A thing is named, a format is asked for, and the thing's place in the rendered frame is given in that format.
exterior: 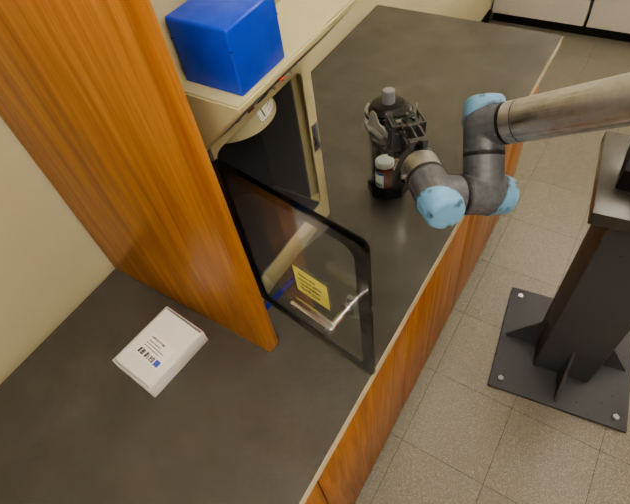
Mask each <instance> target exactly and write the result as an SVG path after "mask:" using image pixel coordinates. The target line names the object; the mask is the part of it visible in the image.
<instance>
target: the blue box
mask: <svg viewBox="0 0 630 504"><path fill-rule="evenodd" d="M277 15H278V13H277V11H276V5H275V0H187V1H186V2H185V3H183V4H182V5H180V6H179V7H178V8H176V9H175V10H173V11H172V12H171V13H169V14H168V15H166V16H165V21H166V23H167V26H168V29H169V32H170V34H171V39H172V40H173V43H174V45H175V48H176V51H177V54H178V56H179V59H180V62H181V65H182V67H183V70H184V73H185V76H186V78H187V80H188V81H191V82H195V83H198V84H202V85H205V86H209V87H212V88H216V89H219V90H223V91H226V92H230V93H233V94H237V95H240V96H244V95H245V94H246V93H247V92H248V91H249V90H250V89H251V88H253V87H254V86H255V85H256V84H257V83H258V82H259V81H260V80H261V79H262V78H263V77H264V76H265V75H266V74H268V73H269V72H270V71H271V70H272V69H273V68H274V67H275V66H276V65H277V64H278V63H279V62H280V61H281V60H282V59H284V50H283V44H282V39H281V33H280V28H279V22H278V16H277Z"/></svg>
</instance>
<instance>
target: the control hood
mask: <svg viewBox="0 0 630 504"><path fill-rule="evenodd" d="M357 2H358V0H281V1H280V2H278V3H277V4H276V11H277V13H278V15H277V16H278V22H279V28H280V33H281V39H282V44H283V50H284V59H282V60H281V61H280V62H279V63H278V64H277V65H276V66H275V67H274V68H273V69H272V70H271V71H270V72H269V73H268V74H266V75H265V76H264V77H263V78H262V79H261V80H260V81H259V82H258V83H257V84H256V85H255V86H254V87H253V88H251V89H250V90H249V91H248V92H247V93H246V94H245V95H244V96H240V95H237V94H233V93H230V92H226V91H223V90H219V89H216V88H212V87H209V86H205V85H202V84H198V83H195V82H191V81H188V80H187V79H186V80H184V81H183V82H182V83H181V84H182V87H183V89H184V92H185V95H186V97H187V100H188V103H189V105H190V108H191V111H192V113H193V116H194V119H195V121H196V124H197V127H198V129H199V132H200V134H201V137H202V140H203V142H204V145H205V148H206V149H210V148H211V147H212V146H213V145H214V144H215V143H216V142H217V141H218V140H219V139H220V138H221V137H222V136H223V135H224V134H225V133H226V132H227V131H228V130H229V129H230V128H231V127H232V126H233V124H234V123H235V122H236V121H237V120H238V119H239V118H240V117H241V116H242V115H243V114H244V113H245V111H247V110H248V109H249V108H250V107H251V106H252V105H253V104H254V103H255V102H256V101H257V100H258V99H259V98H260V97H261V96H262V95H263V94H264V93H265V92H266V91H267V90H268V89H269V88H270V87H271V86H272V85H273V84H275V83H276V82H277V81H278V80H279V79H280V78H281V77H282V76H283V75H284V74H285V73H286V72H287V71H288V70H289V69H290V68H291V67H292V66H293V65H294V64H295V63H296V62H297V61H298V60H299V59H300V58H301V57H303V56H304V55H305V54H306V53H307V52H308V51H309V50H310V49H311V48H312V47H313V48H314V47H315V46H316V45H317V44H318V43H319V42H320V41H321V40H322V39H323V38H324V37H325V36H326V35H327V34H328V33H329V32H330V31H331V30H332V28H333V27H334V26H335V25H336V24H337V23H338V22H339V21H340V20H341V19H342V18H343V17H344V16H345V15H346V14H347V13H348V12H349V11H350V10H351V9H352V8H353V7H354V5H355V4H356V3H357ZM313 48H312V49H313ZM312 49H311V50H312ZM311 50H310V51H311ZM310 51H309V52H310ZM309 52H308V53H309ZM308 53H307V54H308ZM307 54H306V55H307ZM306 55H305V56H306ZM305 56H304V57H305ZM304 57H303V58H304ZM303 58H302V59H303Z"/></svg>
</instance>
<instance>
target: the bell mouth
mask: <svg viewBox="0 0 630 504"><path fill-rule="evenodd" d="M275 113H276V103H275V100H274V99H273V98H271V99H270V100H269V101H268V102H267V103H266V104H265V105H264V106H263V107H262V108H261V109H260V110H259V111H258V112H257V113H256V114H255V115H254V116H253V117H252V118H251V119H250V120H249V121H248V122H247V123H246V124H245V125H243V126H242V127H241V128H240V129H239V130H238V131H237V132H236V133H235V134H234V135H233V136H232V137H231V138H230V139H229V140H228V141H227V142H226V143H225V144H228V143H234V142H238V141H242V140H245V139H247V138H250V137H252V136H254V135H256V134H257V133H259V132H260V131H262V130H263V129H264V128H265V127H266V126H268V125H269V123H270V122H271V121H272V119H273V118H274V116H275Z"/></svg>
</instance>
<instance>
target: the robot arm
mask: <svg viewBox="0 0 630 504"><path fill-rule="evenodd" d="M419 116H421V117H422V119H423V121H420V119H419ZM364 123H365V128H366V130H367V133H368V135H369V138H370V140H371V142H372V144H373V145H374V147H375V148H377V149H378V150H380V151H382V152H384V154H387V153H388V156H390V157H393V159H396V158H399V161H398V163H397V166H396V168H395V170H394V172H393V175H392V177H393V180H394V183H395V184H398V183H406V184H407V186H408V189H409V191H410V193H411V195H412V197H413V199H414V201H415V203H416V206H417V209H418V211H419V213H420V214H421V215H422V216H423V218H424V220H425V221H426V223H427V224H428V225H429V226H431V227H433V228H438V229H442V228H446V227H447V226H449V225H451V226H452V225H454V224H456V223H457V222H458V221H460V220H461V218H462V217H463V215H484V216H491V215H502V214H506V213H509V212H510V211H512V210H513V209H514V207H515V206H516V204H517V202H518V198H519V188H518V187H517V182H516V180H515V179H514V178H513V177H511V176H507V175H505V145H507V144H514V143H521V142H527V141H534V140H541V139H547V138H554V137H560V136H567V135H573V134H580V133H586V132H593V131H600V130H606V129H613V128H619V127H626V126H630V72H629V73H625V74H620V75H616V76H612V77H607V78H603V79H599V80H595V81H590V82H586V83H582V84H578V85H573V86H569V87H565V88H561V89H556V90H552V91H548V92H543V93H539V94H535V95H531V96H526V97H522V98H518V99H514V100H509V101H506V98H505V96H504V95H502V94H500V93H485V94H477V95H474V96H471V97H469V98H468V99H467V100H466V101H465V103H464V115H463V120H462V125H463V175H448V174H447V173H446V171H445V169H444V168H443V166H442V164H441V163H440V161H439V159H438V157H437V156H436V154H435V153H434V152H433V151H432V150H431V149H430V148H429V147H428V138H427V136H426V123H427V121H426V120H425V118H424V116H423V115H422V113H421V112H420V110H419V108H418V103H416V108H415V112H414V110H409V111H403V112H398V113H392V114H388V115H387V114H385V128H384V127H383V126H382V125H381V124H380V123H379V120H378V117H377V114H376V113H375V112H374V111H371V112H370V115H369V120H367V119H366V117H365V119H364ZM386 131H388V133H387V132H386ZM387 136H388V139H387Z"/></svg>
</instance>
